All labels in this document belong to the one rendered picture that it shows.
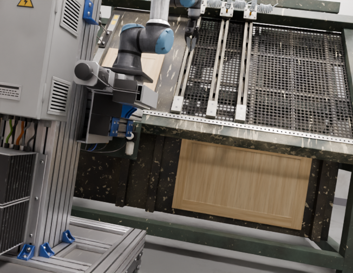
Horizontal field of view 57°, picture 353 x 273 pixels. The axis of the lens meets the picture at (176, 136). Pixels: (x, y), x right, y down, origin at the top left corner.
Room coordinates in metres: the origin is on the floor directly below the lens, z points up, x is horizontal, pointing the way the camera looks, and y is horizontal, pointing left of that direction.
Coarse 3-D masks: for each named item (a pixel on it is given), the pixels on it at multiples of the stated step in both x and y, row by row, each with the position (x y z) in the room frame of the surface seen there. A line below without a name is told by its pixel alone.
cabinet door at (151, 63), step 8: (112, 48) 2.52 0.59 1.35; (112, 56) 2.47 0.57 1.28; (144, 56) 2.47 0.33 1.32; (152, 56) 2.47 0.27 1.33; (160, 56) 2.47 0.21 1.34; (104, 64) 2.42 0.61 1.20; (112, 64) 2.42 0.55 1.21; (144, 64) 2.42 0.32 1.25; (152, 64) 2.42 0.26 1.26; (160, 64) 2.42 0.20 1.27; (144, 72) 2.38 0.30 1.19; (152, 72) 2.37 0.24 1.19; (152, 88) 2.28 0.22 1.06
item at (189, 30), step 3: (189, 21) 1.96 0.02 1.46; (192, 21) 1.96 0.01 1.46; (195, 21) 1.96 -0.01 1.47; (189, 24) 1.95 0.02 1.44; (192, 24) 1.95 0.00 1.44; (186, 27) 1.94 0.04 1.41; (189, 27) 1.93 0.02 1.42; (192, 27) 1.93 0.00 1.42; (186, 30) 1.92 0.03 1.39; (189, 30) 1.91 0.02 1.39; (192, 30) 1.92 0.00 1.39; (186, 33) 1.92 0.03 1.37; (189, 33) 1.92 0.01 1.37; (192, 33) 1.92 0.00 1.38
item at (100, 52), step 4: (112, 20) 2.68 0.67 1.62; (116, 20) 2.68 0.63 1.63; (112, 24) 2.65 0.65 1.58; (116, 24) 2.68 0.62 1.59; (108, 28) 2.62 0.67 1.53; (112, 28) 2.62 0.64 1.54; (112, 32) 2.60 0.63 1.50; (112, 36) 2.61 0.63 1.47; (108, 40) 2.54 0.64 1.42; (108, 44) 2.56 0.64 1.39; (100, 48) 2.49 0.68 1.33; (104, 48) 2.49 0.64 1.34; (96, 52) 2.47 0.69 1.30; (100, 52) 2.46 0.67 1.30; (104, 52) 2.50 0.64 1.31; (96, 56) 2.44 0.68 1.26; (100, 56) 2.44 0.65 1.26; (96, 60) 2.41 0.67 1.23; (100, 60) 2.43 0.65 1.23
